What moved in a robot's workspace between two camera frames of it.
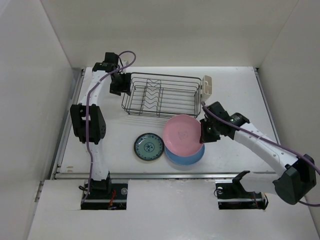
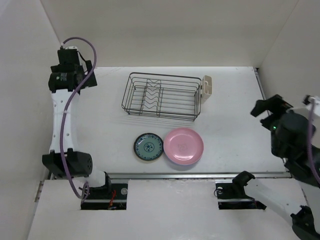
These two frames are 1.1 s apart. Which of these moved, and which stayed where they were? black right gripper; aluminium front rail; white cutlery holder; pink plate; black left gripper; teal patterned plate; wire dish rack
Moved: pink plate; black right gripper; black left gripper
Stayed: teal patterned plate; aluminium front rail; white cutlery holder; wire dish rack
